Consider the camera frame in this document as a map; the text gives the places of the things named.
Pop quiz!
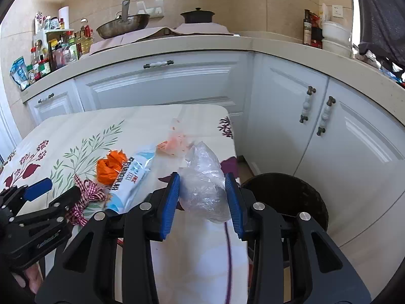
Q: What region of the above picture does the narrow white cabinet door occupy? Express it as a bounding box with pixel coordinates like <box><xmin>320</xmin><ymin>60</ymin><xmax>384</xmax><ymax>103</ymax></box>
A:
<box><xmin>245</xmin><ymin>54</ymin><xmax>330</xmax><ymax>181</ymax></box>

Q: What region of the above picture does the dark oil bottle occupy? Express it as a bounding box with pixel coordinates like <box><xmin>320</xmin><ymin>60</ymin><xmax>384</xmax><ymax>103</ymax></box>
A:
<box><xmin>302</xmin><ymin>9</ymin><xmax>312</xmax><ymax>45</ymax></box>

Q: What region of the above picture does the trash bin with black liner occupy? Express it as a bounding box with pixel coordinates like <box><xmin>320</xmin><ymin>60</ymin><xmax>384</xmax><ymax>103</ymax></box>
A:
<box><xmin>239</xmin><ymin>172</ymin><xmax>330</xmax><ymax>248</ymax></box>

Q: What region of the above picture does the paper towel roll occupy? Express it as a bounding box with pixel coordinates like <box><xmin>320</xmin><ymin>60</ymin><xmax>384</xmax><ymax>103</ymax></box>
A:
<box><xmin>58</xmin><ymin>6</ymin><xmax>70</xmax><ymax>30</ymax></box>

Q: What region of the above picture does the red packet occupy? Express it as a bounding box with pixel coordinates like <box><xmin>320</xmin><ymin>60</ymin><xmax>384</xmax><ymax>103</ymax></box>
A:
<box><xmin>310</xmin><ymin>12</ymin><xmax>324</xmax><ymax>49</ymax></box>

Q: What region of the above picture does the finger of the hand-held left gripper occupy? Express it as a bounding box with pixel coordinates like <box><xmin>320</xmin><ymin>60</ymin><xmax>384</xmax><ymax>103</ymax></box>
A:
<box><xmin>14</xmin><ymin>185</ymin><xmax>82</xmax><ymax>229</ymax></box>
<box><xmin>0</xmin><ymin>178</ymin><xmax>53</xmax><ymax>220</ymax></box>

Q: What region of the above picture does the pale pink stove cloth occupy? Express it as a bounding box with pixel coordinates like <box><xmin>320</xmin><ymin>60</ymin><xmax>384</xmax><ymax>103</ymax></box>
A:
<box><xmin>89</xmin><ymin>22</ymin><xmax>239</xmax><ymax>56</ymax></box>

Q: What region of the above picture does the group of condiment bottles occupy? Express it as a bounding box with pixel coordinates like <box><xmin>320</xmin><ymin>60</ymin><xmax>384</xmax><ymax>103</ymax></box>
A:
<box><xmin>30</xmin><ymin>11</ymin><xmax>94</xmax><ymax>80</ymax></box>

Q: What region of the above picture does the small white cabinet door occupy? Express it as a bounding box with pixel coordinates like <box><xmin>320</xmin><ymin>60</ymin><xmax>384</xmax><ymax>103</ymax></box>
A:
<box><xmin>25</xmin><ymin>90</ymin><xmax>84</xmax><ymax>125</ymax></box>

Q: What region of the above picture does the white blue tube black cap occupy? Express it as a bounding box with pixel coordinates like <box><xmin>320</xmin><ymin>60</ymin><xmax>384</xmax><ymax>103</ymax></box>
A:
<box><xmin>104</xmin><ymin>150</ymin><xmax>157</xmax><ymax>216</ymax></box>

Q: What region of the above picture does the pink tinted clear plastic bag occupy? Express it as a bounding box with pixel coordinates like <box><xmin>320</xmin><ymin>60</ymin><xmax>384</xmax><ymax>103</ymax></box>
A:
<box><xmin>157</xmin><ymin>117</ymin><xmax>193</xmax><ymax>157</ymax></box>

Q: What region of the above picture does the wide white drawer front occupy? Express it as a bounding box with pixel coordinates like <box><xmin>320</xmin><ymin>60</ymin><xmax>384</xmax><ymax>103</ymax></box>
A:
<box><xmin>73</xmin><ymin>52</ymin><xmax>250</xmax><ymax>113</ymax></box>

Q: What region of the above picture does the steel wok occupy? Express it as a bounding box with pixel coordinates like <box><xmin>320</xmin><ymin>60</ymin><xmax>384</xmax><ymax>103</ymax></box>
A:
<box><xmin>96</xmin><ymin>0</ymin><xmax>151</xmax><ymax>39</ymax></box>

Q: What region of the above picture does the dark curtain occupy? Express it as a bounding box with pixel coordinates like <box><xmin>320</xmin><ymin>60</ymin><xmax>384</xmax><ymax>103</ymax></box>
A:
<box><xmin>351</xmin><ymin>0</ymin><xmax>405</xmax><ymax>67</ymax></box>

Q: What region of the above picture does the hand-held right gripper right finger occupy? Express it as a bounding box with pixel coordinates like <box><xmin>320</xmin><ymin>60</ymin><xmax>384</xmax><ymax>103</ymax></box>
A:
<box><xmin>225</xmin><ymin>172</ymin><xmax>371</xmax><ymax>304</ymax></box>

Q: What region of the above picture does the person's left hand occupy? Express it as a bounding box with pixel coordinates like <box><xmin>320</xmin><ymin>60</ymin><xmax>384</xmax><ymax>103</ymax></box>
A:
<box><xmin>11</xmin><ymin>258</ymin><xmax>45</xmax><ymax>295</ymax></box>

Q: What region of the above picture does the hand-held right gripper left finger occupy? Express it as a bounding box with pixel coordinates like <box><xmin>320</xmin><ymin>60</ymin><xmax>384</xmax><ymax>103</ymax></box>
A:
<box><xmin>35</xmin><ymin>172</ymin><xmax>181</xmax><ymax>304</ymax></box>

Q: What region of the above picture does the black lidded pot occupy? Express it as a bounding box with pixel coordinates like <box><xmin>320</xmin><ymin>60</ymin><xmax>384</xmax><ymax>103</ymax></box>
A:
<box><xmin>180</xmin><ymin>7</ymin><xmax>215</xmax><ymax>24</ymax></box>

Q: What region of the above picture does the white lidded container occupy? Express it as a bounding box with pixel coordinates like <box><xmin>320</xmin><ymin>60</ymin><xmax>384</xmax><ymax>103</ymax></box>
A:
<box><xmin>323</xmin><ymin>38</ymin><xmax>353</xmax><ymax>58</ymax></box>
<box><xmin>321</xmin><ymin>21</ymin><xmax>352</xmax><ymax>42</ymax></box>

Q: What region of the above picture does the blue snack packet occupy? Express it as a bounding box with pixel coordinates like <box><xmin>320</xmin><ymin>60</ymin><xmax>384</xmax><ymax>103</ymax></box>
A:
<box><xmin>9</xmin><ymin>56</ymin><xmax>30</xmax><ymax>91</ymax></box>

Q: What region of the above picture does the small orange plastic bag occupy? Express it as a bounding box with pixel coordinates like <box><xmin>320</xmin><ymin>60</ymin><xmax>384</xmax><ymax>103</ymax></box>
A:
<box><xmin>96</xmin><ymin>150</ymin><xmax>128</xmax><ymax>186</ymax></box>

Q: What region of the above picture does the white spice shelf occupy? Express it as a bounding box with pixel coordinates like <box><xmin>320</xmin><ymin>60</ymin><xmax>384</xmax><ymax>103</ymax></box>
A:
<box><xmin>44</xmin><ymin>28</ymin><xmax>76</xmax><ymax>43</ymax></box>

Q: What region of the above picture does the red white checkered ribbon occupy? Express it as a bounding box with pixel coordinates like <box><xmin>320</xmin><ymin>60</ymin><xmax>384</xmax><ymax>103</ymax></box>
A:
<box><xmin>65</xmin><ymin>174</ymin><xmax>111</xmax><ymax>227</ymax></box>

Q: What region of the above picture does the crumpled pale cloth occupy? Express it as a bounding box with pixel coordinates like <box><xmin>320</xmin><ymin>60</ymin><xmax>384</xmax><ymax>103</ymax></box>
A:
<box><xmin>353</xmin><ymin>43</ymin><xmax>385</xmax><ymax>70</ymax></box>

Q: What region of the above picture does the floral tablecloth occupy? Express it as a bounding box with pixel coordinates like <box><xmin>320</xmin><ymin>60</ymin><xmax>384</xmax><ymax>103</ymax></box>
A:
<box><xmin>0</xmin><ymin>104</ymin><xmax>254</xmax><ymax>304</ymax></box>

